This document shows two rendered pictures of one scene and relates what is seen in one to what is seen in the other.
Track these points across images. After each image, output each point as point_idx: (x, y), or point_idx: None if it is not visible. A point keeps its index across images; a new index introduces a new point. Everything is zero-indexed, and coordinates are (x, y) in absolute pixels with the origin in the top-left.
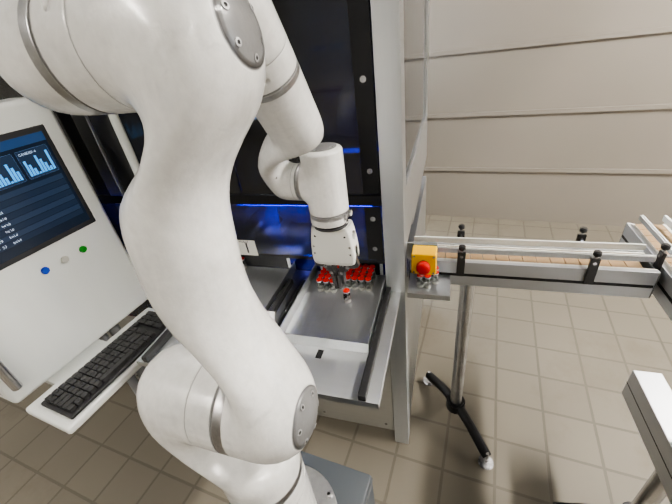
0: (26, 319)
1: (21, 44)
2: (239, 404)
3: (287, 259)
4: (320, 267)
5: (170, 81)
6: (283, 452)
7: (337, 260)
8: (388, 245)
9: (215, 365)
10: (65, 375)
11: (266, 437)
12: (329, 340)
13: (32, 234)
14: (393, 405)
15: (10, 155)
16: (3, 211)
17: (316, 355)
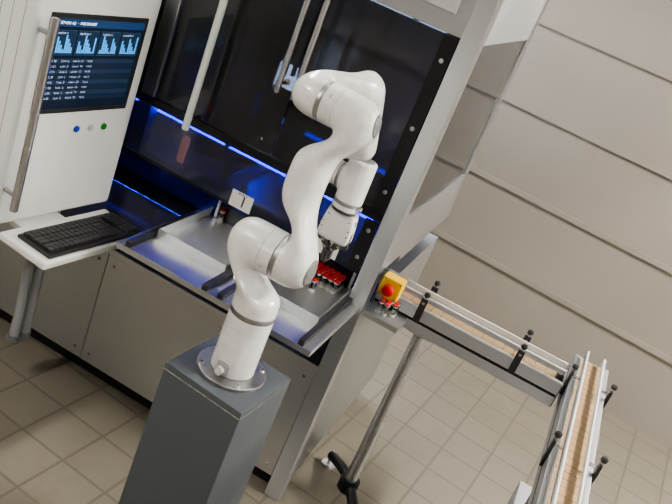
0: (42, 160)
1: (314, 98)
2: (298, 244)
3: None
4: None
5: (353, 134)
6: (299, 276)
7: (334, 237)
8: (369, 259)
9: (298, 223)
10: (31, 225)
11: (299, 264)
12: (289, 302)
13: (90, 96)
14: (287, 439)
15: (120, 33)
16: (90, 71)
17: None
